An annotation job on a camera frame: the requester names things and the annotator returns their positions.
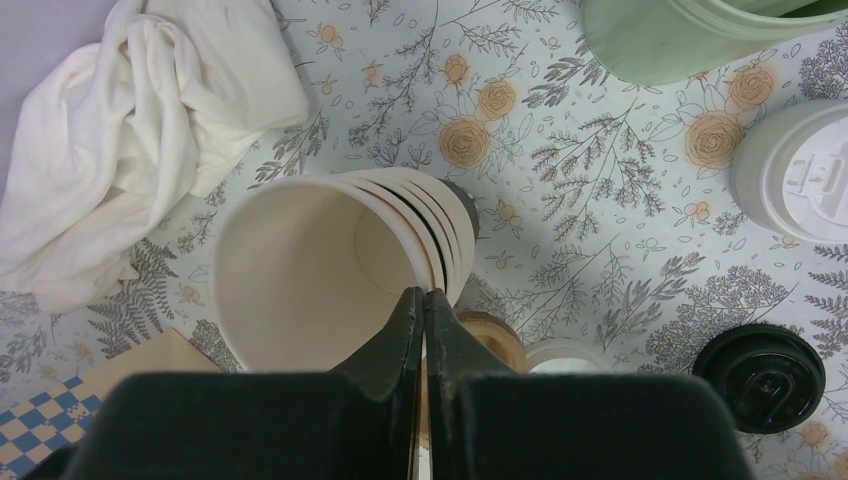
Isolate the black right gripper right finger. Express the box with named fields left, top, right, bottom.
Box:
left=424, top=290, right=752, bottom=479

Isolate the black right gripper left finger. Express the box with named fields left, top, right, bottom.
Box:
left=32, top=287, right=424, bottom=479

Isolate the white coffee lid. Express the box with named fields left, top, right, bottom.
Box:
left=525, top=338, right=611, bottom=374

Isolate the blue checkered paper bag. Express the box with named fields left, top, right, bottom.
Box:
left=1, top=329, right=221, bottom=479

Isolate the black coffee lid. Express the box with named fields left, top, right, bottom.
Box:
left=692, top=324, right=826, bottom=434

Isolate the stack of brown cup carriers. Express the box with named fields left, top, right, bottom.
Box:
left=458, top=311, right=528, bottom=373

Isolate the stack of black paper cups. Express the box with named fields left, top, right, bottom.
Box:
left=209, top=167, right=480, bottom=372

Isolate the floral tablecloth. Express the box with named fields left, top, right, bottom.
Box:
left=1, top=1, right=847, bottom=479

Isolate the white cloth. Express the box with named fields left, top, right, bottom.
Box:
left=1, top=1, right=309, bottom=313

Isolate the stack of white lids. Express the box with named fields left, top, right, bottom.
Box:
left=730, top=100, right=847, bottom=244

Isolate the green straw holder cup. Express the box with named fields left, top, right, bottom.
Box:
left=581, top=1, right=847, bottom=86

